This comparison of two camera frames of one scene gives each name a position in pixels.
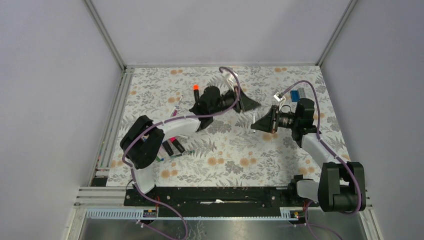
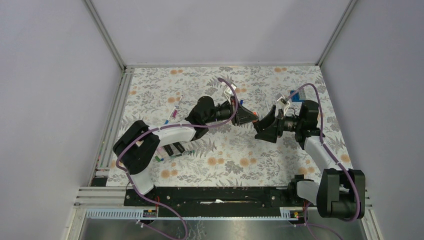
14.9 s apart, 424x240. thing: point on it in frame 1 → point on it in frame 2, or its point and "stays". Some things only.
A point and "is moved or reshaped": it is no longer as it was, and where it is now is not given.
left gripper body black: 239,104 → 236,119
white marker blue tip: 254,121 is moved or reshaped
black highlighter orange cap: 196,88 → 255,119
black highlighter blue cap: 168,148 stays
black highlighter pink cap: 173,139 stays
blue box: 295,95 stays
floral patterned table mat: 228,125 stays
